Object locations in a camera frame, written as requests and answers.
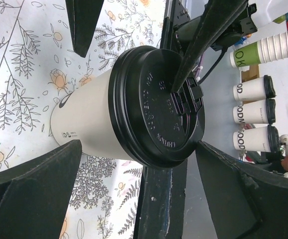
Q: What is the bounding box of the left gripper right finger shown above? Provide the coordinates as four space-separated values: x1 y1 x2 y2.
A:
195 141 288 239

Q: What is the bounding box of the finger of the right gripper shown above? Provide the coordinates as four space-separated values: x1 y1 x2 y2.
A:
65 0 104 58
171 0 247 92

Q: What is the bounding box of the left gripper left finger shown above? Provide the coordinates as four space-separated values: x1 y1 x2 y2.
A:
0 140 82 239

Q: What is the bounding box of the white paper coffee cup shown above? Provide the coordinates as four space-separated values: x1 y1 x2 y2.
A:
50 70 132 160

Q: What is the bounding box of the background lidded cup bottom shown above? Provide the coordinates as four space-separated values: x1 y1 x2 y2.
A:
233 125 280 153

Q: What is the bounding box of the background lidded cup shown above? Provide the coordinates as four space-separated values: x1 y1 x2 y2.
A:
233 99 276 124
233 75 276 102
233 125 280 153

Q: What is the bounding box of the stacked paper cups sleeve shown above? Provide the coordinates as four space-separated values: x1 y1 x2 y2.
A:
230 31 288 68

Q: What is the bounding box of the background lidded cup top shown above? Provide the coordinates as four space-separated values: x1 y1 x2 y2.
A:
233 75 276 102

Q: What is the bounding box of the background lidded cup middle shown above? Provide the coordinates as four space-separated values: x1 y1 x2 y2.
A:
233 99 276 124

